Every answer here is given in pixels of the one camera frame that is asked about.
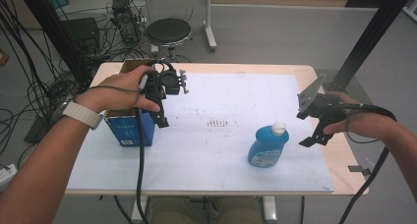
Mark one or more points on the white band wristwatch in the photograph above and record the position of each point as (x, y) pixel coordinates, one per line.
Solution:
(82, 114)

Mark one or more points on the blue cardboard box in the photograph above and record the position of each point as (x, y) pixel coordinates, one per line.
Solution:
(126, 129)

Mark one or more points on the person's right hand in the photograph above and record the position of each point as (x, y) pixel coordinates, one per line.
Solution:
(370, 122)

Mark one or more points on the grey metal bracket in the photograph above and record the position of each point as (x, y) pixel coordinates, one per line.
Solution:
(359, 170)

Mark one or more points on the black frame post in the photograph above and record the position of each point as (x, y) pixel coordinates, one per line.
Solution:
(377, 24)
(49, 24)

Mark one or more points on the white table mat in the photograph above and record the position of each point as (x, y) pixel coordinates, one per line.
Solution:
(203, 165)

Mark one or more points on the white power strip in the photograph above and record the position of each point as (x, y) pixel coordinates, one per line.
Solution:
(6, 176)

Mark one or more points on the white-legged background desk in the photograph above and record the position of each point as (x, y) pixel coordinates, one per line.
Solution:
(209, 27)

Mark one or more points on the white table leg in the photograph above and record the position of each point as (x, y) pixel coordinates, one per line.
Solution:
(139, 211)
(269, 211)

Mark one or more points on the blue bottle with white cap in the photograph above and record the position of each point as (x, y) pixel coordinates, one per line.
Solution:
(267, 148)

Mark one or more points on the person's khaki trousers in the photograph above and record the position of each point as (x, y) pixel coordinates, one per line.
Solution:
(170, 214)

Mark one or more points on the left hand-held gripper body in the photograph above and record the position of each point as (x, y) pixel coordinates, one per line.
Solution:
(168, 81)

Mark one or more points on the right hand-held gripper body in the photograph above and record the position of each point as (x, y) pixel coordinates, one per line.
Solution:
(314, 107)

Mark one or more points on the black equipment box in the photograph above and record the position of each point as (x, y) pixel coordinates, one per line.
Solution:
(80, 32)

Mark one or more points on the person's left hand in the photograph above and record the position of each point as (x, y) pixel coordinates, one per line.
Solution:
(114, 93)

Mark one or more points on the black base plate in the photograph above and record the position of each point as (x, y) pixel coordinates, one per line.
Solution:
(36, 135)

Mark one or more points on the computer tower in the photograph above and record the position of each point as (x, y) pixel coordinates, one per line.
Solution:
(126, 21)

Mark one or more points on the black round stool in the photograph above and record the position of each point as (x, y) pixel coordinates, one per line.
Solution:
(168, 30)

